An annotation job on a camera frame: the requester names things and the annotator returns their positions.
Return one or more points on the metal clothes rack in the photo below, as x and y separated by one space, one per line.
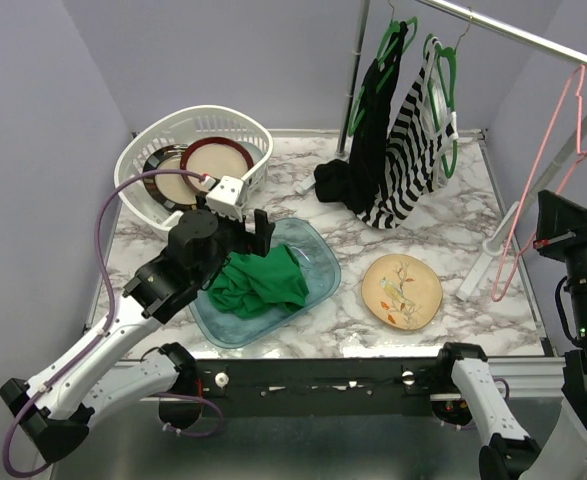
495 246

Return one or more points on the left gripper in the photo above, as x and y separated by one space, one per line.
250 242

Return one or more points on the green hanger with black top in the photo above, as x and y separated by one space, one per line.
385 50

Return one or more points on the white plastic dish basket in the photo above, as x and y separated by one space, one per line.
185 127

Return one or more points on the black rimmed plate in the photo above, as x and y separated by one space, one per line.
172 192

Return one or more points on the green hanger with striped top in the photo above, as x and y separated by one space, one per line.
440 71

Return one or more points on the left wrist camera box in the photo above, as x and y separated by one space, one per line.
228 198

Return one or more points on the beige bird pattern plate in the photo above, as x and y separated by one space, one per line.
402 291

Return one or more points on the green tank top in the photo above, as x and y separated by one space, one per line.
250 285

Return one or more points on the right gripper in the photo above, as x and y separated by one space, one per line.
570 223

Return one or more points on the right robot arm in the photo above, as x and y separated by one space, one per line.
508 451

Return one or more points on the black white striped tank top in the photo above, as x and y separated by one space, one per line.
407 166

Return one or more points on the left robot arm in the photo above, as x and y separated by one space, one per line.
57 407

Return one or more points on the red rimmed plate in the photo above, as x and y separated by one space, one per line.
217 157

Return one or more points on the clear blue plastic tray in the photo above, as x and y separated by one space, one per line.
321 271

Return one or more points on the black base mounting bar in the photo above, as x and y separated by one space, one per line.
313 387

